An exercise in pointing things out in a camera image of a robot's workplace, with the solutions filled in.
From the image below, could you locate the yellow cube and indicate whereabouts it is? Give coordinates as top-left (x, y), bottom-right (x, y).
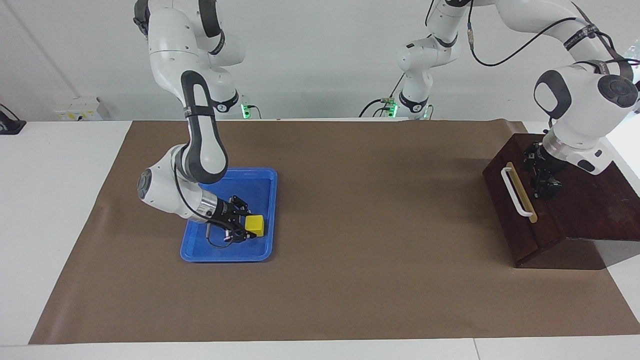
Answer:
top-left (244, 215), bottom-right (265, 237)

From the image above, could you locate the white wall socket box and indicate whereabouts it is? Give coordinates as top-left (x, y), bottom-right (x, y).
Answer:
top-left (54, 97), bottom-right (104, 122)

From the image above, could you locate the black device on table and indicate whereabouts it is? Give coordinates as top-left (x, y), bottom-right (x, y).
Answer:
top-left (0, 103), bottom-right (27, 136)

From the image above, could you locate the dark brown wooden cabinet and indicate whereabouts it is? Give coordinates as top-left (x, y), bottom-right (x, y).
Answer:
top-left (482, 134), bottom-right (640, 269)

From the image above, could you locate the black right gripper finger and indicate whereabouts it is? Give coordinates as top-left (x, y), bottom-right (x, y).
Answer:
top-left (222, 225), bottom-right (259, 245)
top-left (227, 196), bottom-right (251, 219)

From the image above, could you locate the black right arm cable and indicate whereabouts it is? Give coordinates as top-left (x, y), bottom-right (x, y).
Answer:
top-left (174, 165), bottom-right (241, 249)

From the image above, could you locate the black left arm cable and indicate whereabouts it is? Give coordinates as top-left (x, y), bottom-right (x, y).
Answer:
top-left (467, 0), bottom-right (640, 68)

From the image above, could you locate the wooden drawer with white handle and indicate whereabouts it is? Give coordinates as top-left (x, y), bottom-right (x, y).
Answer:
top-left (495, 136), bottom-right (569, 254)

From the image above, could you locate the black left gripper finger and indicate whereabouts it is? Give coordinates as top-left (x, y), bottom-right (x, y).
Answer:
top-left (536, 172), bottom-right (563, 200)
top-left (523, 146), bottom-right (541, 184)

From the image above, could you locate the blue plastic tray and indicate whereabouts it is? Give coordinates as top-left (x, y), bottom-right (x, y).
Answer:
top-left (180, 167), bottom-right (278, 264)

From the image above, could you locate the brown table mat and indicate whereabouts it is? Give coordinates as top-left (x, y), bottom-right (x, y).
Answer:
top-left (28, 119), bottom-right (640, 346)

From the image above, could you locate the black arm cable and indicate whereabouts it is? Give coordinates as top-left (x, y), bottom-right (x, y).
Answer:
top-left (467, 0), bottom-right (640, 68)
top-left (174, 165), bottom-right (241, 249)

